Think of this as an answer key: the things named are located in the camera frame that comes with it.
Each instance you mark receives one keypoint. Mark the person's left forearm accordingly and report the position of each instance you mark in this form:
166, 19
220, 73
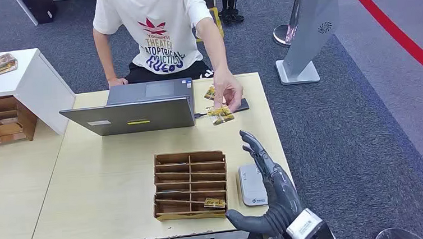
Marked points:
212, 44

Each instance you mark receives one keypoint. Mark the yellow floor tape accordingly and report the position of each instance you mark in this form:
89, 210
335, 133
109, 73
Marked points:
219, 25

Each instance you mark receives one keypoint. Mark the translucent round dome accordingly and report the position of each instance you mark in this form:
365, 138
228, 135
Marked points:
396, 236

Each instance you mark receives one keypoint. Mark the person's left hand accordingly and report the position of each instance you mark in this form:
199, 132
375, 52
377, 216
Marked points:
228, 87

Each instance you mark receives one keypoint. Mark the small black robot legs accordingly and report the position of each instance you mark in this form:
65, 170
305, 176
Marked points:
230, 2

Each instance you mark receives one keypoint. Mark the white cabinet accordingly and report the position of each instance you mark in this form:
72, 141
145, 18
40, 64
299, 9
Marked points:
41, 89

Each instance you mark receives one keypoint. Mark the grey open laptop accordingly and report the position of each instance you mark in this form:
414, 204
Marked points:
136, 116

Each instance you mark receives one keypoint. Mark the grey kiosk stand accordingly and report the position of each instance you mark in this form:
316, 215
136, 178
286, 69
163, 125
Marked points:
312, 22

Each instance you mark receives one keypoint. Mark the wooden slotted card organizer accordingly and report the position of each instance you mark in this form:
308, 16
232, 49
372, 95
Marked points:
173, 214
27, 122

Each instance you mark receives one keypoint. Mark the person's right hand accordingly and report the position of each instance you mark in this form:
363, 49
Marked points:
117, 82

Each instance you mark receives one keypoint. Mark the white card reader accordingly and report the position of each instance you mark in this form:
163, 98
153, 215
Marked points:
251, 186

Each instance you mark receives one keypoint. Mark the small black square device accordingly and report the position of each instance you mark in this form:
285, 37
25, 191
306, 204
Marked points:
244, 104

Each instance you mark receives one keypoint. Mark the white furniture leg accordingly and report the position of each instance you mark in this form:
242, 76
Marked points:
27, 12

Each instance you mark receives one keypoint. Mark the person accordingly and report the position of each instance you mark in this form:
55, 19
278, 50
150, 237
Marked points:
159, 10

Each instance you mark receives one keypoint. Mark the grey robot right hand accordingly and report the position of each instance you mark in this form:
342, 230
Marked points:
281, 192

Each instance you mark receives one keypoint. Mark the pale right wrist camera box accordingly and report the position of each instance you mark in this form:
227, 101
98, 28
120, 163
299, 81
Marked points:
304, 226

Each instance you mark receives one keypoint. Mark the black case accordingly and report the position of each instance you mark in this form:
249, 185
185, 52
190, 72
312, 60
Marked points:
40, 9

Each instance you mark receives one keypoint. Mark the yellow patterned plastic card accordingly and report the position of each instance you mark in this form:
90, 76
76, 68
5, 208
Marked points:
214, 202
209, 92
220, 116

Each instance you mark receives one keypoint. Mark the person's right forearm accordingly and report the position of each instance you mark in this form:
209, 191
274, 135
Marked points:
104, 55

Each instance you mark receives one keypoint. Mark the chrome stanchion post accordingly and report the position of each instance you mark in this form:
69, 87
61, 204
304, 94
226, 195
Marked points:
283, 35

